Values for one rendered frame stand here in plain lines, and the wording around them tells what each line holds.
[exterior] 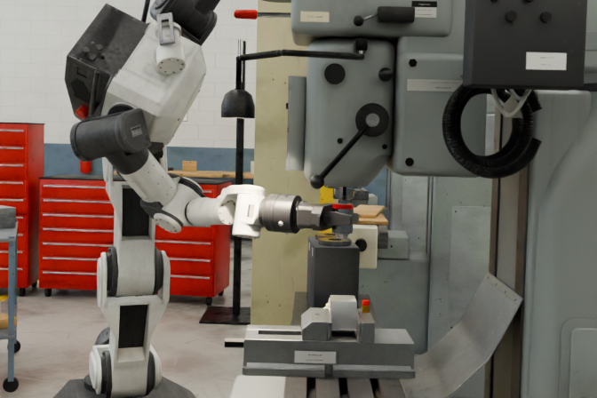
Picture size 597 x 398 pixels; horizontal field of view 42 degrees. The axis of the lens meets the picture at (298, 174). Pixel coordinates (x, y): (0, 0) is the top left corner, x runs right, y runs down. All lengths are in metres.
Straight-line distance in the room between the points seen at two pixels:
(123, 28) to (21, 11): 9.60
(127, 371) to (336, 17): 1.28
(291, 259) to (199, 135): 7.45
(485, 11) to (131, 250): 1.25
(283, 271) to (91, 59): 1.83
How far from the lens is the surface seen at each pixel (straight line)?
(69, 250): 6.70
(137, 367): 2.40
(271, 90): 3.46
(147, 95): 1.89
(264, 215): 1.76
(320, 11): 1.63
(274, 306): 3.54
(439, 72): 1.64
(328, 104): 1.64
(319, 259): 2.05
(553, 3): 1.44
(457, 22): 1.67
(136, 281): 2.24
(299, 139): 1.71
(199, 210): 1.93
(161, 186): 1.94
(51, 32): 11.41
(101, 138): 1.82
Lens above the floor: 1.42
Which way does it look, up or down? 3 degrees down
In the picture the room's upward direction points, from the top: 1 degrees clockwise
